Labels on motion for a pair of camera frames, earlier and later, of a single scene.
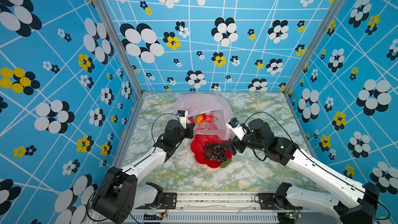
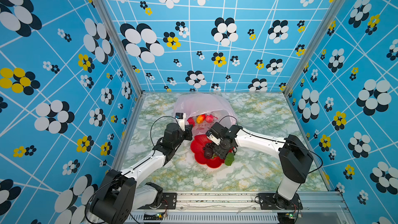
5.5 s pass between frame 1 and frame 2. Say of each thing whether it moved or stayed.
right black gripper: moved
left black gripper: stayed
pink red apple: stayed
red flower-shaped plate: stayed
